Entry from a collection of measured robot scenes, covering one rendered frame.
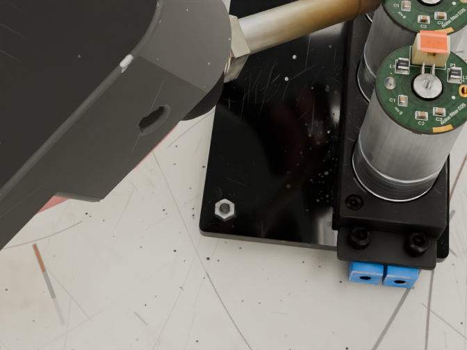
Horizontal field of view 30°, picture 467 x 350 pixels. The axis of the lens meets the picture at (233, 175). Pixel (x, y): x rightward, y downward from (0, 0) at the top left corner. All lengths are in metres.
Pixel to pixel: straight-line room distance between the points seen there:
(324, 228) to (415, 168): 0.04
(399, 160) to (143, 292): 0.08
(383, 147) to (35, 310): 0.11
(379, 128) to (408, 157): 0.01
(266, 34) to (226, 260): 0.09
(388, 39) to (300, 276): 0.07
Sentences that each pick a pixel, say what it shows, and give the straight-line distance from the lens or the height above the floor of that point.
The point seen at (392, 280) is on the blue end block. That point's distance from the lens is 0.25.
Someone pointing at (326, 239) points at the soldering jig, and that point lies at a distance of 0.25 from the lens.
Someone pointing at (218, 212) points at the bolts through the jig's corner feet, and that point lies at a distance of 0.25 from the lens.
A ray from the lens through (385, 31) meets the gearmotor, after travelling 0.23.
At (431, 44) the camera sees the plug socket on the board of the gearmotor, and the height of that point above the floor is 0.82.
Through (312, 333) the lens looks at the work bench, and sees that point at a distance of 0.25.
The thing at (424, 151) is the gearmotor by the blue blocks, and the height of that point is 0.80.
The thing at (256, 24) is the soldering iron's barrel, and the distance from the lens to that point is 0.19.
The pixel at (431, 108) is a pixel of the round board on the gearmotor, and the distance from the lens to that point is 0.21.
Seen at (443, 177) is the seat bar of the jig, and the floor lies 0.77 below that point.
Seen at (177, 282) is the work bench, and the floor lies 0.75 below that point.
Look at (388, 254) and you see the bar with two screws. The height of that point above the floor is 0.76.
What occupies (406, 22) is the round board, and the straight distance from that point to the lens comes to 0.23.
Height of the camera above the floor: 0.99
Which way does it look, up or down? 65 degrees down
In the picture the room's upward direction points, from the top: 3 degrees clockwise
